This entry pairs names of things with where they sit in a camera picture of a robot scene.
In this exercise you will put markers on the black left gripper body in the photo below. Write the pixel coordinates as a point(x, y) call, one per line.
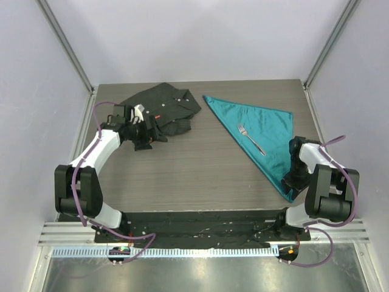
point(138, 134)

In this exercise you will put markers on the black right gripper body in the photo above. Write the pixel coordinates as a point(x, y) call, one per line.
point(299, 177)

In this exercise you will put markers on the teal satin napkin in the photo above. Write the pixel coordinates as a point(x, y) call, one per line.
point(272, 129)

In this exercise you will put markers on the silver metal fork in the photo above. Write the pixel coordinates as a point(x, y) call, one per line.
point(244, 132)

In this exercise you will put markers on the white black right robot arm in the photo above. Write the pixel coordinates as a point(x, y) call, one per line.
point(331, 197)

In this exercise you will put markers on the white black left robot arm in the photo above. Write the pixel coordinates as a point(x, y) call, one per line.
point(77, 188)

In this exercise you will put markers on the dark pinstriped shirt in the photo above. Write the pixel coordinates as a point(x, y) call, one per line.
point(173, 108)

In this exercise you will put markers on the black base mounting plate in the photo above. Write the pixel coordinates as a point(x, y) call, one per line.
point(228, 229)

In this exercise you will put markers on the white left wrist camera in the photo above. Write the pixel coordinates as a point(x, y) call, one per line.
point(136, 114)

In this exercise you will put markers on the white slotted cable duct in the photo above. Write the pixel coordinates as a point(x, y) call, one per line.
point(116, 252)

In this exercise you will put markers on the aluminium frame post left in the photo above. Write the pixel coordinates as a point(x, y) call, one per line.
point(65, 44)

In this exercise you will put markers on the aluminium frame rail right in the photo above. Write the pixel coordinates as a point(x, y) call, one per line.
point(335, 34)

